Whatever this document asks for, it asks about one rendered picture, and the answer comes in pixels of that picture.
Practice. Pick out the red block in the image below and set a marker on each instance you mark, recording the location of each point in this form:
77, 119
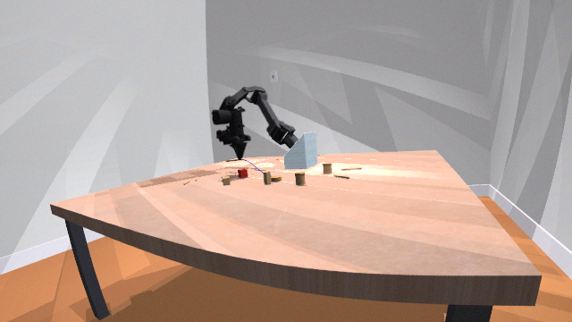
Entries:
243, 173

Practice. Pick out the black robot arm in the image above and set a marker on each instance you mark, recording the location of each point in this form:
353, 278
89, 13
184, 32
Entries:
228, 114

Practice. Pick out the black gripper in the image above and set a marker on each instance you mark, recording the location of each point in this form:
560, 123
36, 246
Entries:
237, 139

